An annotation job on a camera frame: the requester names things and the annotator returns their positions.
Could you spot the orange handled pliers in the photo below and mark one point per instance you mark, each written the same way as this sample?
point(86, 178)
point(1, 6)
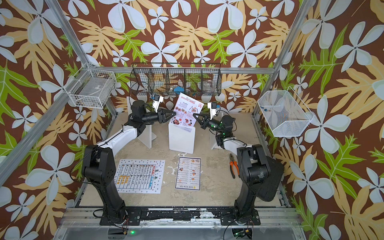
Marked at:
point(234, 169)

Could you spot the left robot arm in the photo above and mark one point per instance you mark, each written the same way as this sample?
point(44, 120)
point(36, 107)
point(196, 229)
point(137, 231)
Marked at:
point(99, 166)

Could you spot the white mesh basket right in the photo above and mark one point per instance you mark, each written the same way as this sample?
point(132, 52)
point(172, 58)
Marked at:
point(285, 112)

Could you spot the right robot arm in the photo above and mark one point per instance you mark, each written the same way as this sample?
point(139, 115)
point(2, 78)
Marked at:
point(260, 174)

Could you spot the black tool case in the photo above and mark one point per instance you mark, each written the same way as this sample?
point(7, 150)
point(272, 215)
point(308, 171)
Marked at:
point(269, 187)

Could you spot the white wire basket left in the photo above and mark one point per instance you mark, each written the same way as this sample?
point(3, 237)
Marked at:
point(91, 87)

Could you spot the black wire rack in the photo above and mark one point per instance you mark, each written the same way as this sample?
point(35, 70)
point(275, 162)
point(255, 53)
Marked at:
point(198, 79)

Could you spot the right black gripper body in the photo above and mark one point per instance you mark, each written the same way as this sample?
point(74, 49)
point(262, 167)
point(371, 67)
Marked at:
point(214, 126)

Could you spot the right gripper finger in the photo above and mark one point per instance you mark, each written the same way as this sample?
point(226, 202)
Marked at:
point(197, 116)
point(202, 123)

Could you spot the blue object in rack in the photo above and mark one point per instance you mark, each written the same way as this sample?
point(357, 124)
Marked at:
point(179, 90)

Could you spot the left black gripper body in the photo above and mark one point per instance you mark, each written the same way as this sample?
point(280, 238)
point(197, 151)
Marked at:
point(157, 117)

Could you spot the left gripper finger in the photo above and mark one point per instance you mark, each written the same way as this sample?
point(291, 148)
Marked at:
point(169, 112)
point(166, 118)

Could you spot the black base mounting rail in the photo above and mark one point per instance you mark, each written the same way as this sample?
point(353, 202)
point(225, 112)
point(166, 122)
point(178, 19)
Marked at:
point(136, 216)

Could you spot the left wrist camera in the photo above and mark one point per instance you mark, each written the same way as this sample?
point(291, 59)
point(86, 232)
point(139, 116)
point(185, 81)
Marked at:
point(157, 99)

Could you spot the blue bordered menu sheet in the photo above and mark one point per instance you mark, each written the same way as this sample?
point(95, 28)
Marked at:
point(188, 174)

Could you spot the pink restaurant special menu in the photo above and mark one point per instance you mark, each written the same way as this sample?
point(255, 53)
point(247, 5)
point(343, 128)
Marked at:
point(184, 109)

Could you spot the dotted border table menu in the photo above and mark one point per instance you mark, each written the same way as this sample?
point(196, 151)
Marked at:
point(139, 176)

